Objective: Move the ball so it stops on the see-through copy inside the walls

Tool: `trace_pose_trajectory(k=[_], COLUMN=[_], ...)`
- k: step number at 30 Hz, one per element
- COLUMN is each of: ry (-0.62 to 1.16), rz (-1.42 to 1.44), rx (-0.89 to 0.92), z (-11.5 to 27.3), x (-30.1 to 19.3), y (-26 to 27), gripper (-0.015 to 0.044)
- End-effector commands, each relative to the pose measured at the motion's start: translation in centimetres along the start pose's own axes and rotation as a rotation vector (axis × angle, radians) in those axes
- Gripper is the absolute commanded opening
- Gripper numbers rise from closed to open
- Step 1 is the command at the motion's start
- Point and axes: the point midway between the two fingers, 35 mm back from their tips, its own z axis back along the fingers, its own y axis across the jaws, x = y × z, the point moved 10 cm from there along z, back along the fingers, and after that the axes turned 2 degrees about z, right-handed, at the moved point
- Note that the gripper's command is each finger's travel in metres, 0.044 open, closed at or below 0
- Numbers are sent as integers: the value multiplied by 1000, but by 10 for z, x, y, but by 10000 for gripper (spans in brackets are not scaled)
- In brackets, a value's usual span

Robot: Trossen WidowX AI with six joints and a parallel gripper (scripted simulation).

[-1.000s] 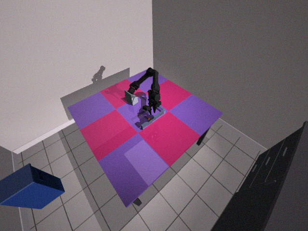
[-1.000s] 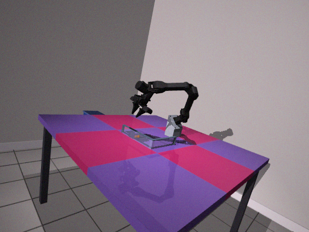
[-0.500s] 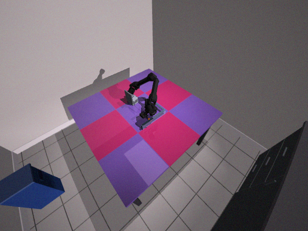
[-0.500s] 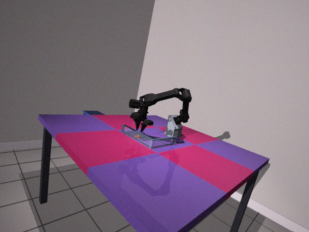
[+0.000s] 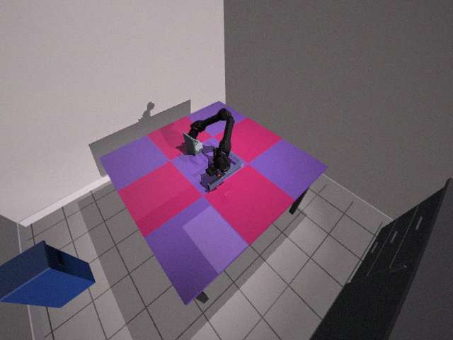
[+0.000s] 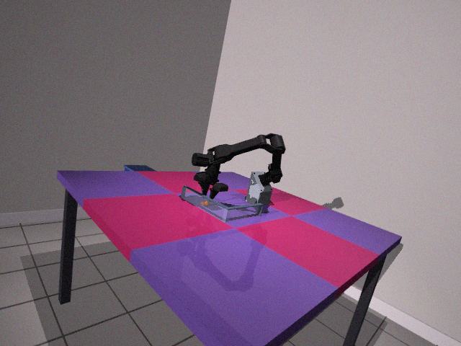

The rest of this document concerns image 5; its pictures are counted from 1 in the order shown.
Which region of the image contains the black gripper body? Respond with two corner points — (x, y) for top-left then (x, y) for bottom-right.
(205, 158), (231, 176)

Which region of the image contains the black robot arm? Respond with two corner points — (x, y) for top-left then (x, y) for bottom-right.
(186, 108), (235, 173)

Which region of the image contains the clear l-shaped low wall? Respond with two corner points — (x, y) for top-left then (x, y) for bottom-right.
(210, 155), (243, 190)

